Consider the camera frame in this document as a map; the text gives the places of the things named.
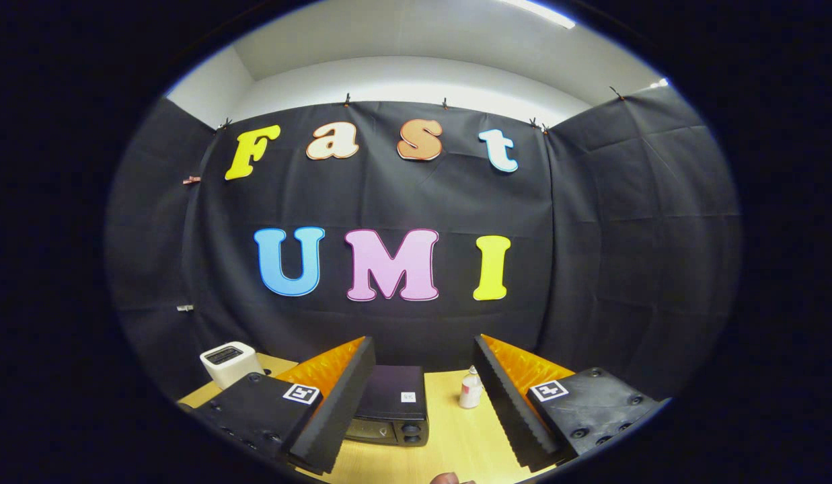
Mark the clear bottle with red label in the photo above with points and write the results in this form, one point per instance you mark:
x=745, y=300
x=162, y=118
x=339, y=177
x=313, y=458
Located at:
x=471, y=393

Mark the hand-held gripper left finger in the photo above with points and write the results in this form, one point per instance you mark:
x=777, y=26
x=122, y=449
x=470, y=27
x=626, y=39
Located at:
x=338, y=410

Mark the black toaster oven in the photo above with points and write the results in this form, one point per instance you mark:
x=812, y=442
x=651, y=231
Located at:
x=392, y=396

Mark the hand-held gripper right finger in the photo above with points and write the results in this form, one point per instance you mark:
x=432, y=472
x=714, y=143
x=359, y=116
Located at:
x=508, y=410

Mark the white boxy toaster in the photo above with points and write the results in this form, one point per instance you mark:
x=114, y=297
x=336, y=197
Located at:
x=231, y=370

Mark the ceiling light tube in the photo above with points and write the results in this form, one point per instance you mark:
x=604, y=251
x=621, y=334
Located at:
x=540, y=12

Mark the black backdrop cloth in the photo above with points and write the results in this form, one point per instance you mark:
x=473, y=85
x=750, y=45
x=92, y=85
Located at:
x=389, y=202

